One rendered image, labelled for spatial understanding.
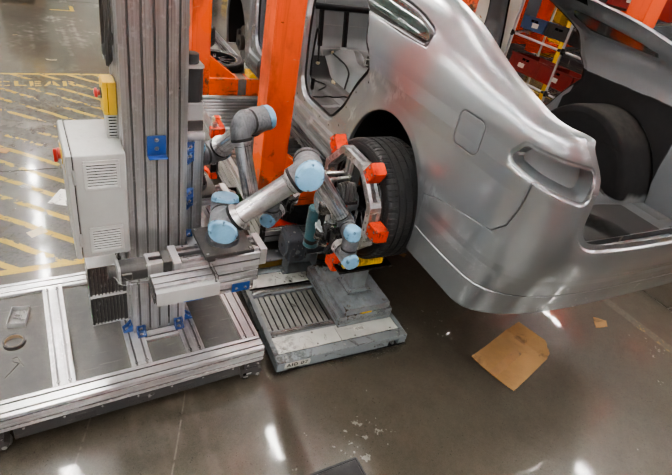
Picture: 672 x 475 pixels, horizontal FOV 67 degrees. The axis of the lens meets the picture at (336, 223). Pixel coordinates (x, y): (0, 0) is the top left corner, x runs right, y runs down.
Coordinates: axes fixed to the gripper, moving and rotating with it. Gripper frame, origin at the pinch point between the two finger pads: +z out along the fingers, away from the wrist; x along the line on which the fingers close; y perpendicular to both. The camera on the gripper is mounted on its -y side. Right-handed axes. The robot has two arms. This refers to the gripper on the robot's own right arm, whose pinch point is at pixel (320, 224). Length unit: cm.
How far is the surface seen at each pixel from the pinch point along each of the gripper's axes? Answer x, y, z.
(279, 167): -2, -3, 65
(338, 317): -23, -67, -1
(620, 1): -392, 101, 183
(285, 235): -7, -44, 53
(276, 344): 16, -75, -4
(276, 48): 8, 66, 65
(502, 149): -42, 66, -55
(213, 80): -10, -17, 258
